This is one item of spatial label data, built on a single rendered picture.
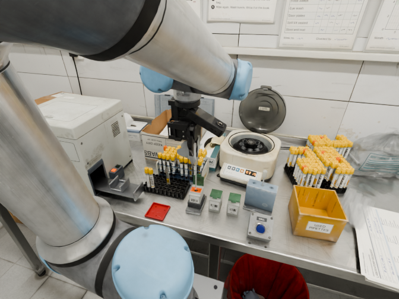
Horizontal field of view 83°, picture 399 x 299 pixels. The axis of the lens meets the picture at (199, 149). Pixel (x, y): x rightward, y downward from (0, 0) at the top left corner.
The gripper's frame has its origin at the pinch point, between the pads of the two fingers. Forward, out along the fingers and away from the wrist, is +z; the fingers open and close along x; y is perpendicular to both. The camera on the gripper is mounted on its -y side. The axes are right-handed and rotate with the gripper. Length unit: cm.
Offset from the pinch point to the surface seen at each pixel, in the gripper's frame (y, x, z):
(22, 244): 104, 7, 75
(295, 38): -27, -56, -30
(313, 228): -38.5, 2.9, 15.8
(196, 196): -0.9, 1.9, 13.7
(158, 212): 11.8, 6.6, 20.2
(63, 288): 85, 9, 108
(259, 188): -21.0, -4.5, 10.6
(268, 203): -24.8, -4.0, 16.0
